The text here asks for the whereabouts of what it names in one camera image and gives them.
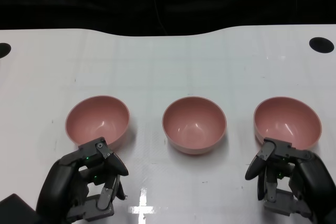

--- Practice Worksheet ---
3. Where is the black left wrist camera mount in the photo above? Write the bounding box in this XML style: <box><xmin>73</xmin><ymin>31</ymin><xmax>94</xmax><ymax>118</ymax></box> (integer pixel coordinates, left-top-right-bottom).
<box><xmin>0</xmin><ymin>194</ymin><xmax>38</xmax><ymax>224</ymax></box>

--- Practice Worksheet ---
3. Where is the thin dark background cable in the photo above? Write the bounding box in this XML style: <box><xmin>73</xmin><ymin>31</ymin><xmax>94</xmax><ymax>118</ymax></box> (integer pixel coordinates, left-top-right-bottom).
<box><xmin>153</xmin><ymin>0</ymin><xmax>169</xmax><ymax>35</ymax></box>

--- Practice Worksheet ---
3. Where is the black table grommet hole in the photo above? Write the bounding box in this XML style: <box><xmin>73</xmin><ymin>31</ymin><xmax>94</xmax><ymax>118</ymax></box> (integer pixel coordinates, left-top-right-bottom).
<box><xmin>309</xmin><ymin>37</ymin><xmax>335</xmax><ymax>55</ymax></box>
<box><xmin>0</xmin><ymin>42</ymin><xmax>12</xmax><ymax>58</ymax></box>

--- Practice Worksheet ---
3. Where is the pink plastic bowl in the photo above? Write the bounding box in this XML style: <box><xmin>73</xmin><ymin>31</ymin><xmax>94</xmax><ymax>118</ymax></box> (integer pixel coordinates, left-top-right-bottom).
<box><xmin>65</xmin><ymin>95</ymin><xmax>131</xmax><ymax>150</ymax></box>
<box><xmin>253</xmin><ymin>96</ymin><xmax>323</xmax><ymax>150</ymax></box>
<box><xmin>162</xmin><ymin>96</ymin><xmax>227</xmax><ymax>155</ymax></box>

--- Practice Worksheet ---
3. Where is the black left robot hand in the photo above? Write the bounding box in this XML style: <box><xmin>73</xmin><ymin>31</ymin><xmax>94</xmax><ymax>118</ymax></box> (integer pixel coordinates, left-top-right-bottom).
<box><xmin>36</xmin><ymin>136</ymin><xmax>130</xmax><ymax>222</ymax></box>

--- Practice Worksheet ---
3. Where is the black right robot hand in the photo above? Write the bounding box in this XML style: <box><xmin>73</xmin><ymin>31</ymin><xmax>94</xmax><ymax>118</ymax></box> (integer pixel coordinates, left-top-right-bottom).
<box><xmin>245</xmin><ymin>137</ymin><xmax>336</xmax><ymax>224</ymax></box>

